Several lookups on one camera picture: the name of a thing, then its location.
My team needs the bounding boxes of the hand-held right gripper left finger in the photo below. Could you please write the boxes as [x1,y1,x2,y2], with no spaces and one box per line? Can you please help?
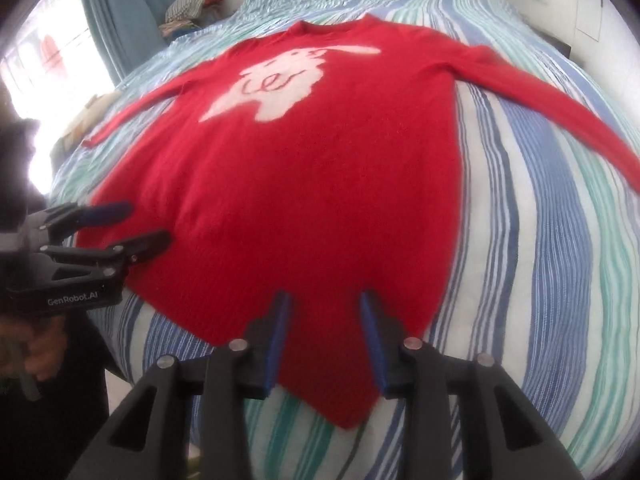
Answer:
[90,291,293,480]

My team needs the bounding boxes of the bed with striped cover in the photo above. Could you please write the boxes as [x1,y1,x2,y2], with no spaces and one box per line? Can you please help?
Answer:
[47,0,640,480]

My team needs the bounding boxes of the person's left hand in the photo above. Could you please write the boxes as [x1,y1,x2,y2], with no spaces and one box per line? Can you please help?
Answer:
[0,311,69,382]

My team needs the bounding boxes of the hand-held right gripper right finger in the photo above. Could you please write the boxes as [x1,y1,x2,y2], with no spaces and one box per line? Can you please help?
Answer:
[359,290,587,480]

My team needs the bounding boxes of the person's dark clothing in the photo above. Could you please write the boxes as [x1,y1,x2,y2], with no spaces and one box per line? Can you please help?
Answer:
[0,305,113,480]

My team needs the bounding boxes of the blue curtain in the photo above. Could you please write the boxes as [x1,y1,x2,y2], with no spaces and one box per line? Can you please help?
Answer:
[75,0,200,88]

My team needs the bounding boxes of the red sweater with white print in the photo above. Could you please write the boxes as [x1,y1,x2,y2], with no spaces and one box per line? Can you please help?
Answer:
[82,12,640,431]

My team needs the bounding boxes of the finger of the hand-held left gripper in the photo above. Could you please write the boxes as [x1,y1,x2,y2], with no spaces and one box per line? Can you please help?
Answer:
[40,229,174,266]
[42,201,134,234]

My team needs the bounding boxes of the red hanging garment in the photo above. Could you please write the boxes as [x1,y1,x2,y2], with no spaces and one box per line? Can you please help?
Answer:
[40,34,63,63]

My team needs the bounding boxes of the light folded clothes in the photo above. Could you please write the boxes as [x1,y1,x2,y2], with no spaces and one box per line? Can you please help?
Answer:
[62,92,118,148]

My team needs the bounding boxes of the pile of mixed clothes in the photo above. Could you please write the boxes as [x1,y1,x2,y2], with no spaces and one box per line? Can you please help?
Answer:
[159,0,227,40]

